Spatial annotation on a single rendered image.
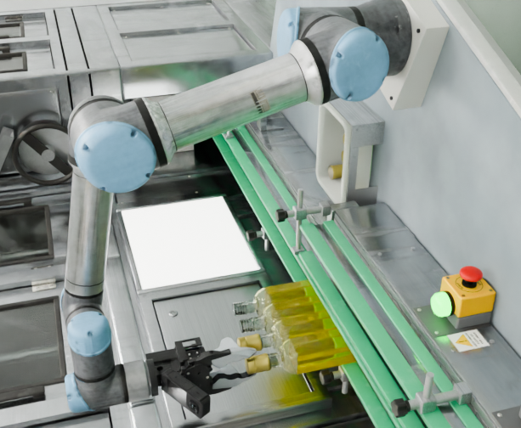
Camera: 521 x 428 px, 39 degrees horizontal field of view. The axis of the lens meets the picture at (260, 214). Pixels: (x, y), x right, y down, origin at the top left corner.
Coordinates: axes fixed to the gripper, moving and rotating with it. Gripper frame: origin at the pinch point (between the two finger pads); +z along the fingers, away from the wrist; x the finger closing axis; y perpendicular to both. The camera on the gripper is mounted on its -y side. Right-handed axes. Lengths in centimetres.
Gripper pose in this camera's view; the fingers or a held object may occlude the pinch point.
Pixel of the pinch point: (251, 365)
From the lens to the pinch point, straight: 147.2
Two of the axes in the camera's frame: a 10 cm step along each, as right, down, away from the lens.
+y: -2.9, -5.0, 8.2
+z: 9.6, -1.4, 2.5
